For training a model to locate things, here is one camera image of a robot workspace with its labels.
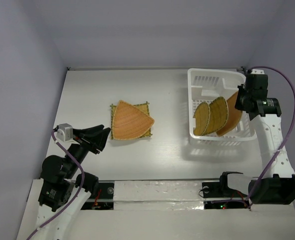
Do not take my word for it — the white plastic dish rack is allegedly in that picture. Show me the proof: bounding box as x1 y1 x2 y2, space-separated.
187 68 257 146

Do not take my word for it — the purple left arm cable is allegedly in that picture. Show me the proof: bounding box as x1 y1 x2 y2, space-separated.
24 128 86 240

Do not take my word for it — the square bamboo woven plate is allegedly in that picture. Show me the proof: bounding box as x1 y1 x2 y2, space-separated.
109 101 154 140

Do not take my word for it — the white foam strip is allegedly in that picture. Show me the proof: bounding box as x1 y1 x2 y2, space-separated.
113 180 204 211

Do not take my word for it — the thick tan woven plate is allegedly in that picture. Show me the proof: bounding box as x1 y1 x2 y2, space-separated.
216 92 243 137

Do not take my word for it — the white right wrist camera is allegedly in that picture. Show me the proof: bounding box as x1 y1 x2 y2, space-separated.
247 68 265 75

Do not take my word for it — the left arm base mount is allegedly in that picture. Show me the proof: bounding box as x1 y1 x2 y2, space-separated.
81 181 115 210

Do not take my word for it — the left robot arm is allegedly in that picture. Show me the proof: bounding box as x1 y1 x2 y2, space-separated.
27 123 111 240

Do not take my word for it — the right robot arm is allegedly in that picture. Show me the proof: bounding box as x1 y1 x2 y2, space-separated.
217 69 295 205

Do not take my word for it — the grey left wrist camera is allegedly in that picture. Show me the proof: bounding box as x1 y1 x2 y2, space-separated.
55 123 73 143

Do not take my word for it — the small round bamboo plate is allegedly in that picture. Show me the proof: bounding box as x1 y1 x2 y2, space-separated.
193 102 210 136

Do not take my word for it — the triangular orange woven plate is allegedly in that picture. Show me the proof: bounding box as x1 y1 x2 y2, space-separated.
111 99 155 141

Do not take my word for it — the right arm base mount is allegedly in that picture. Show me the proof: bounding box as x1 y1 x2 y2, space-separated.
198 181 250 210

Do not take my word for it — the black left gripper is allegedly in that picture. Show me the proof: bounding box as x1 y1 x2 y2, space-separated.
65 123 111 177

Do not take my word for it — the medium round bamboo plate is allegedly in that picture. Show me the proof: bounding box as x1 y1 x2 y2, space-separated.
204 96 229 135

